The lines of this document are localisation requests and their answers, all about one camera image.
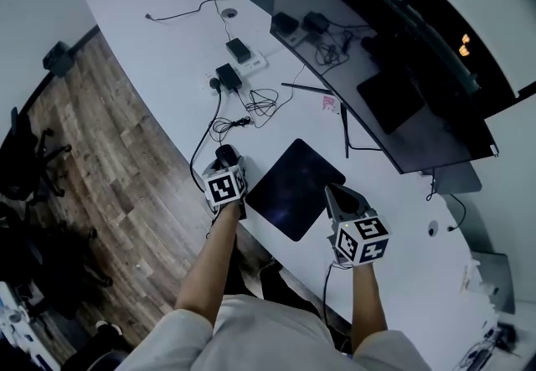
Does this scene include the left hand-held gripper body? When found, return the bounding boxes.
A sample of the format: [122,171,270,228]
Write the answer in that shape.
[202,155,249,220]

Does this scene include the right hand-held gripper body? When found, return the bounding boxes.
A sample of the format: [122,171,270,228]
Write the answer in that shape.
[324,189,390,268]

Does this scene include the black computer mouse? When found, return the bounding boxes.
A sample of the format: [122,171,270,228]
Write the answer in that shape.
[214,144,240,169]

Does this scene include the person's left forearm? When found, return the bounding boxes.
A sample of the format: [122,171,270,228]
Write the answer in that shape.
[174,198,242,321]

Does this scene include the person's right forearm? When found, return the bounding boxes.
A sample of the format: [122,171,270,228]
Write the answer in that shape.
[348,261,389,346]

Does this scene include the black mouse pad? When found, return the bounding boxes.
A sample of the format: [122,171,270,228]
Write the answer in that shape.
[245,137,347,243]

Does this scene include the black power adapter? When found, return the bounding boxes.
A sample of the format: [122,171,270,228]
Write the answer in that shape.
[214,62,245,91]
[225,37,252,63]

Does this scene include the pink printed card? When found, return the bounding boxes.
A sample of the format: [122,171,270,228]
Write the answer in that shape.
[321,94,341,115]

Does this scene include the white power strip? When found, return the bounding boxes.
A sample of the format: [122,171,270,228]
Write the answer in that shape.
[200,49,269,92]

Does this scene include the black monitor stand legs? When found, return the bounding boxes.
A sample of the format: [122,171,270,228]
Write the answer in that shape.
[281,81,351,159]

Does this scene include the grey monitor base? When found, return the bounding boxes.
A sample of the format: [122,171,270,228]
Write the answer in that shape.
[430,162,483,195]

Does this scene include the large curved black monitor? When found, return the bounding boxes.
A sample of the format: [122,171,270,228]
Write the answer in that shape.
[244,0,502,176]

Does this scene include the white papers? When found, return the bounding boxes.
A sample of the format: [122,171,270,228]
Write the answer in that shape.
[459,259,500,308]

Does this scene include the person's white shirt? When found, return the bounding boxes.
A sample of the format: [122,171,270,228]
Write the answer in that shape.
[116,293,433,371]

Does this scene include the person's shoe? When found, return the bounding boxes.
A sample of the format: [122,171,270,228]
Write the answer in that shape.
[95,319,124,338]

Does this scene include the black office chair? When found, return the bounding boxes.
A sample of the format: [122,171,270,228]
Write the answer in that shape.
[0,106,73,204]
[0,201,115,320]

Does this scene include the black box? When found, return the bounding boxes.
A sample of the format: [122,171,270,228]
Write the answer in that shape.
[42,40,76,78]

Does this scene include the thick black power cable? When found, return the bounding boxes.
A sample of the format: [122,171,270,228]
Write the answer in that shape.
[189,87,224,195]

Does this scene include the coiled black mouse cable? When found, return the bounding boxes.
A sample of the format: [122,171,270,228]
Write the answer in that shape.
[210,115,253,143]

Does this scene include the loose thin black cable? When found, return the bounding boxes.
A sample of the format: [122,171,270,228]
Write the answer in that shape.
[244,63,307,130]

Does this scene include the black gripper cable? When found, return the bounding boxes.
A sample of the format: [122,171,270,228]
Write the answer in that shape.
[321,261,337,329]

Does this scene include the short black cable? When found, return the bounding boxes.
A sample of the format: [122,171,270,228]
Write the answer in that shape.
[445,193,467,234]

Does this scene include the long black desk cable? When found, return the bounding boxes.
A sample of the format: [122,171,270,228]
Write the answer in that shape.
[144,0,232,42]

